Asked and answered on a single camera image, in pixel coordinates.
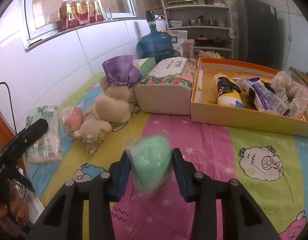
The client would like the green gardenia tissue pack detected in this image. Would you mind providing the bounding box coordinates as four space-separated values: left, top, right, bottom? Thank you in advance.
25 106 62 165

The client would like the green sponge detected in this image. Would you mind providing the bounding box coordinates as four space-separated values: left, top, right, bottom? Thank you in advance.
125 130 172 198

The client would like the pink dress teddy bear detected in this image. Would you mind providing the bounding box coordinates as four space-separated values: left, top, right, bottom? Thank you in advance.
73 94 131 154

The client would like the purple dress teddy bear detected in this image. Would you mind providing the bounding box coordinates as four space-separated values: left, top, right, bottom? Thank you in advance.
91 55 142 123

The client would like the yellow black white plush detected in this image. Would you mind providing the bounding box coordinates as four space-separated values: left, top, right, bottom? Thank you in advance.
213 73 244 108

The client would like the blue white tissue packet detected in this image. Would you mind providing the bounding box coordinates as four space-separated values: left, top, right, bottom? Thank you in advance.
236 76 290 116

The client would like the leopard print fabric item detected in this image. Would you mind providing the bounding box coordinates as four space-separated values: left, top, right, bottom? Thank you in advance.
270 71 308 119

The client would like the person's left hand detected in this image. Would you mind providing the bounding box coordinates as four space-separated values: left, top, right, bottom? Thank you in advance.
0 180 29 237

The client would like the orange shallow cardboard box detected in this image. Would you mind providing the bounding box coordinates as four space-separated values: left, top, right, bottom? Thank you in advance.
191 57 308 137

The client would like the colourful cartoon bed sheet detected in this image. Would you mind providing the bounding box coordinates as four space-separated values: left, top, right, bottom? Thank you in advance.
27 103 308 239

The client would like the floral tissue pack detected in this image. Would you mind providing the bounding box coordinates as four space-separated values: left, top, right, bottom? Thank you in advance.
134 57 197 115

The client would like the egg tray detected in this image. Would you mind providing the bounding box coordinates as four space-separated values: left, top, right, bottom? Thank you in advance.
194 49 222 59

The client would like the pink plastic bucket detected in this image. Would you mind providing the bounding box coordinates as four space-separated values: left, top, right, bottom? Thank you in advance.
183 39 195 58

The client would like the black wok pan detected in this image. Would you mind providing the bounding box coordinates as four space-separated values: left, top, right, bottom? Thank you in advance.
210 37 231 48

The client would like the red lidded pot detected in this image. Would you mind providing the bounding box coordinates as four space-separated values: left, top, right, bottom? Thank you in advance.
194 35 210 47

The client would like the blue water jug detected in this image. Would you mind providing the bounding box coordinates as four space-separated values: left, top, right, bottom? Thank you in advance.
137 21 174 63

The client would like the white green rice bag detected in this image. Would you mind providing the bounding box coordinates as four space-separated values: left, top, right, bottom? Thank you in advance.
168 30 188 56

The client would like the white bowl on shelf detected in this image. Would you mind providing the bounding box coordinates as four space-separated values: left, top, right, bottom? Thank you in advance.
169 21 183 28

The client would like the black refrigerator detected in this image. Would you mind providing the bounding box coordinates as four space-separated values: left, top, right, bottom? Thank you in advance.
236 0 279 69

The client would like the white metal shelf rack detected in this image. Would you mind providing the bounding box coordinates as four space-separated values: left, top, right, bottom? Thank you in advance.
161 0 234 59

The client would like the black water pump dispenser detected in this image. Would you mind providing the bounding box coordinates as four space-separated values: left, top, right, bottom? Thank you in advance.
145 10 166 22

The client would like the black cable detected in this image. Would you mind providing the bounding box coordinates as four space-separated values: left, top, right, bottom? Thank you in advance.
0 81 18 134

